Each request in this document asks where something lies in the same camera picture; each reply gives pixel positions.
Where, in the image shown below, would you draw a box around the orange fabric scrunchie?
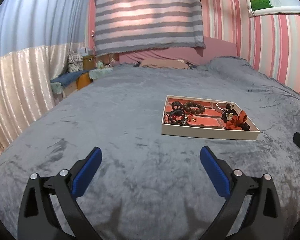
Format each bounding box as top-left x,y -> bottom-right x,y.
225,111 -> 250,131

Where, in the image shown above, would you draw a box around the black scrunchie with charm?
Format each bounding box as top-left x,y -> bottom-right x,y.
222,108 -> 238,123

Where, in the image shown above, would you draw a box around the red string bracelet gold charm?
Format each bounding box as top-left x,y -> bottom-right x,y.
187,114 -> 197,122

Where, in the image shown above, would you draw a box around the white strap wrist watch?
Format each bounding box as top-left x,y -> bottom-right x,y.
215,102 -> 234,114

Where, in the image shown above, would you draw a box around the cream jewelry tray red lining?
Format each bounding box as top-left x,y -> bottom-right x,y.
161,95 -> 260,140

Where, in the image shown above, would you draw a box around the black hair tie red beads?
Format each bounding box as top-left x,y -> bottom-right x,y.
168,110 -> 189,126

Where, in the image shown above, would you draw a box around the brown wooden bead bracelet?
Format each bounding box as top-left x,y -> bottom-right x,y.
181,100 -> 207,115

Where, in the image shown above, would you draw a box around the grey plush bed blanket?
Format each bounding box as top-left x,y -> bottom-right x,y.
0,57 -> 300,239

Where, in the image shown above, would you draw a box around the blue denim cloth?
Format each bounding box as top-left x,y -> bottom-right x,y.
50,70 -> 89,87

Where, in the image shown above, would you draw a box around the cream shiny curtain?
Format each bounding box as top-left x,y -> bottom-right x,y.
0,42 -> 83,148

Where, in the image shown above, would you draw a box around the brown cardboard storage box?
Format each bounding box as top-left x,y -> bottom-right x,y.
83,55 -> 96,71

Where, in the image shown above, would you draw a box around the pink headboard cushion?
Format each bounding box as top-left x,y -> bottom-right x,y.
119,36 -> 237,66

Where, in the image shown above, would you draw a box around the beige folded cloth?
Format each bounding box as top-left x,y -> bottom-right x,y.
140,59 -> 190,69

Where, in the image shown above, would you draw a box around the grey striped pillow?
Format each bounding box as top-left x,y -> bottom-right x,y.
94,0 -> 205,56

